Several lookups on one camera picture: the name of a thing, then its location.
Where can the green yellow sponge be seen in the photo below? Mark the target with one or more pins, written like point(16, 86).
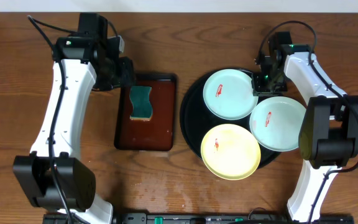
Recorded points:
point(141, 106)

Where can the rectangular tray of red water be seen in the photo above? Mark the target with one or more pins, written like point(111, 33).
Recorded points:
point(155, 134)

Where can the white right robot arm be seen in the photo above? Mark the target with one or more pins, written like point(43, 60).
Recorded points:
point(328, 136)

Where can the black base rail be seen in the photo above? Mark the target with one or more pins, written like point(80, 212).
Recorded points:
point(142, 218)

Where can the light green plate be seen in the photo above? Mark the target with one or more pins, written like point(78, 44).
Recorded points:
point(228, 94)
point(276, 122)

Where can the round black tray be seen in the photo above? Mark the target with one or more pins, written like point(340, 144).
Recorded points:
point(196, 119)

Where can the yellow plate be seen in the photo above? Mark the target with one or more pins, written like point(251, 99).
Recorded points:
point(230, 152)

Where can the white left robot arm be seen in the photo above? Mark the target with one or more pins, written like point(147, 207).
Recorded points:
point(52, 175)

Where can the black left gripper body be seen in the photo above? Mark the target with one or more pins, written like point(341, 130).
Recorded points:
point(126, 74)

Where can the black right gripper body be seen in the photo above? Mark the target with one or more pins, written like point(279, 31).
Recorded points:
point(270, 82)

